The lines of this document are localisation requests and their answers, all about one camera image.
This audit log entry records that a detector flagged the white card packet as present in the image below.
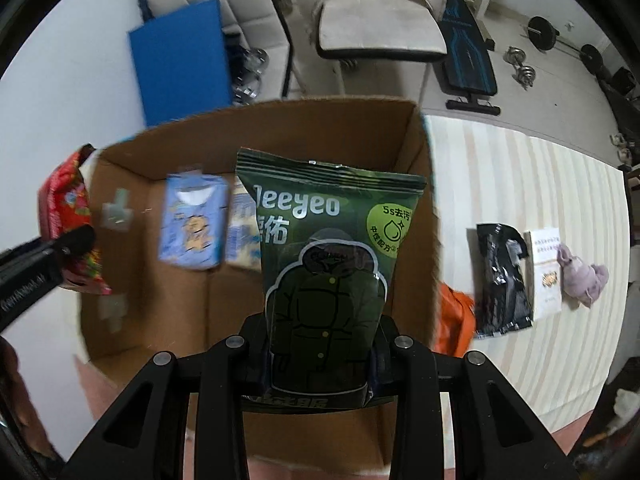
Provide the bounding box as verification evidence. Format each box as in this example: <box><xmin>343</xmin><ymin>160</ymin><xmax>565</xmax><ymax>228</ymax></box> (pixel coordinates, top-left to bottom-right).
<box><xmin>526</xmin><ymin>227</ymin><xmax>567</xmax><ymax>322</ymax></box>

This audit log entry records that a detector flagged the pile of chrome dumbbells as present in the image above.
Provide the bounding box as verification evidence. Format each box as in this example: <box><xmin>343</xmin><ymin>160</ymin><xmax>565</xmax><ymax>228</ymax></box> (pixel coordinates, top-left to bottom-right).
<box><xmin>226</xmin><ymin>46</ymin><xmax>272</xmax><ymax>107</ymax></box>

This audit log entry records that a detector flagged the chrome dumbbell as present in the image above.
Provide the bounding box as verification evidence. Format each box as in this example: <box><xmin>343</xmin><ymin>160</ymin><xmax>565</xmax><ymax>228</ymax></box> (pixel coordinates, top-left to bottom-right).
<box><xmin>504</xmin><ymin>46</ymin><xmax>537</xmax><ymax>92</ymax></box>

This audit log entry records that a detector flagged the black and blue weight bench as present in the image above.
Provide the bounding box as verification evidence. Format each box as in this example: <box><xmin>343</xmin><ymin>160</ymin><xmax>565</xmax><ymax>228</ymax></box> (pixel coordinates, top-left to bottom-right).
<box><xmin>439</xmin><ymin>0</ymin><xmax>502</xmax><ymax>117</ymax></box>

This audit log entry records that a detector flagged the cream office chair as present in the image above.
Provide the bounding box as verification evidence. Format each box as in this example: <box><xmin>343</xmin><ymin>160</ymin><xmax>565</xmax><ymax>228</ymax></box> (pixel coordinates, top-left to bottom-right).
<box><xmin>287</xmin><ymin>0</ymin><xmax>449</xmax><ymax>96</ymax></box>

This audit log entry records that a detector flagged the blue cartoon tissue packet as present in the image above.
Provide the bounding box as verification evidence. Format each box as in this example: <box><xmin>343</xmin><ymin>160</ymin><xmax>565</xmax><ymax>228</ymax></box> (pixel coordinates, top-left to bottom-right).
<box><xmin>159</xmin><ymin>170</ymin><xmax>232</xmax><ymax>272</ymax></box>

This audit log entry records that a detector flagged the orange packet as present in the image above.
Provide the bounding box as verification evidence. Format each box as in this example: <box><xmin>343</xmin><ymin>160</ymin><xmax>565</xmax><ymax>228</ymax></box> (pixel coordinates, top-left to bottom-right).
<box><xmin>431</xmin><ymin>282</ymin><xmax>477</xmax><ymax>359</ymax></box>

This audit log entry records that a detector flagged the striped beige blanket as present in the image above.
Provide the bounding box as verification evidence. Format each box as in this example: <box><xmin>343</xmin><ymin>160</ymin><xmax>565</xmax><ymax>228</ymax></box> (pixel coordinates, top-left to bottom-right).
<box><xmin>419</xmin><ymin>114</ymin><xmax>632</xmax><ymax>433</ymax></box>

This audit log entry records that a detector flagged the red floral packet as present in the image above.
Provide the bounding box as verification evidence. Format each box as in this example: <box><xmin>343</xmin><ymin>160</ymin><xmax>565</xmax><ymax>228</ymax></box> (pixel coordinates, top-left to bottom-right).
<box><xmin>39</xmin><ymin>144</ymin><xmax>113</xmax><ymax>295</ymax></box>

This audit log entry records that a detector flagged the brown cardboard box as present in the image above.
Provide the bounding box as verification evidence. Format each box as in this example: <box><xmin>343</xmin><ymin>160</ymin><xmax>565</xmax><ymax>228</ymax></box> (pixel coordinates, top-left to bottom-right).
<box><xmin>75</xmin><ymin>97</ymin><xmax>442</xmax><ymax>476</ymax></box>

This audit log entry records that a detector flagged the white and blue tissue packet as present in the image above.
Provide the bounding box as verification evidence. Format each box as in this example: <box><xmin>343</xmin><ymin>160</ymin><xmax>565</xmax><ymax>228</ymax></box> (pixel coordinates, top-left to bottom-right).
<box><xmin>224</xmin><ymin>180</ymin><xmax>264</xmax><ymax>274</ymax></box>

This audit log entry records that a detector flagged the green wipes packet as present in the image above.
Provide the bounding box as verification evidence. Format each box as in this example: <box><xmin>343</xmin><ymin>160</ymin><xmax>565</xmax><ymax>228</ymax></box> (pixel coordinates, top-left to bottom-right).
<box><xmin>235</xmin><ymin>147</ymin><xmax>428</xmax><ymax>412</ymax></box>

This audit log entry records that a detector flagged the black barbell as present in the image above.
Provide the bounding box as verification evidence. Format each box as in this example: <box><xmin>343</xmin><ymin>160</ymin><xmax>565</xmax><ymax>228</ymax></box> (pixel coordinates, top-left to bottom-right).
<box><xmin>526</xmin><ymin>16</ymin><xmax>607</xmax><ymax>72</ymax></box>

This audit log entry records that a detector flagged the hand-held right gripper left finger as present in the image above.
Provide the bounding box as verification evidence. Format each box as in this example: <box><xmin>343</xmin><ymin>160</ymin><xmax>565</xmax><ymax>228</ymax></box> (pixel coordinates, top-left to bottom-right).
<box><xmin>60</xmin><ymin>316</ymin><xmax>273</xmax><ymax>480</ymax></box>

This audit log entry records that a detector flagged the person's left forearm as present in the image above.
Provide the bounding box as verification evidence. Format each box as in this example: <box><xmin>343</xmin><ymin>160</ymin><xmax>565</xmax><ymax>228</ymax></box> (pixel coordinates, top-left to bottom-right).
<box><xmin>0</xmin><ymin>336</ymin><xmax>53</xmax><ymax>463</ymax></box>

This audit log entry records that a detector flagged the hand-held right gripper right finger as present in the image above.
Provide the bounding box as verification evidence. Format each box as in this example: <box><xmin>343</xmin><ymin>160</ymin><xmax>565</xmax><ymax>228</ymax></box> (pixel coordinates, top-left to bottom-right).
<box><xmin>367</xmin><ymin>317</ymin><xmax>576</xmax><ymax>480</ymax></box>

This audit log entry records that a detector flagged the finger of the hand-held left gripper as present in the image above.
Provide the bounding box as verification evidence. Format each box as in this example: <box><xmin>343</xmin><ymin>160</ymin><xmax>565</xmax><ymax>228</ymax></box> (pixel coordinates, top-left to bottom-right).
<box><xmin>0</xmin><ymin>225</ymin><xmax>97</xmax><ymax>281</ymax></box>

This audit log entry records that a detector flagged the purple plush toy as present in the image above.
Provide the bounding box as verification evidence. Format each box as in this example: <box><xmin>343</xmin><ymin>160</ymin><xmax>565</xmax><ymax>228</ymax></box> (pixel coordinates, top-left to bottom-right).
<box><xmin>555</xmin><ymin>243</ymin><xmax>611</xmax><ymax>309</ymax></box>

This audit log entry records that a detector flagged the blue foam mat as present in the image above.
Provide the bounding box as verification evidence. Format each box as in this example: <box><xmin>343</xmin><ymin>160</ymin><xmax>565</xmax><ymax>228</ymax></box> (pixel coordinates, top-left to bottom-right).
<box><xmin>127</xmin><ymin>0</ymin><xmax>237</xmax><ymax>129</ymax></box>

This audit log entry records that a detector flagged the black plastic packet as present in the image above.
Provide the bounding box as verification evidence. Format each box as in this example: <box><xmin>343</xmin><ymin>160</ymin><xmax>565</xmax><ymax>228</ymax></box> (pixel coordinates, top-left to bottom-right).
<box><xmin>467</xmin><ymin>222</ymin><xmax>534</xmax><ymax>342</ymax></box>

